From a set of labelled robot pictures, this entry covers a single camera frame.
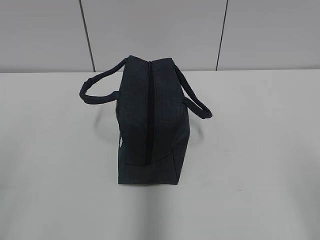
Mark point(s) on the dark blue lunch bag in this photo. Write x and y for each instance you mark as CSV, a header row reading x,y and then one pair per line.
x,y
152,110

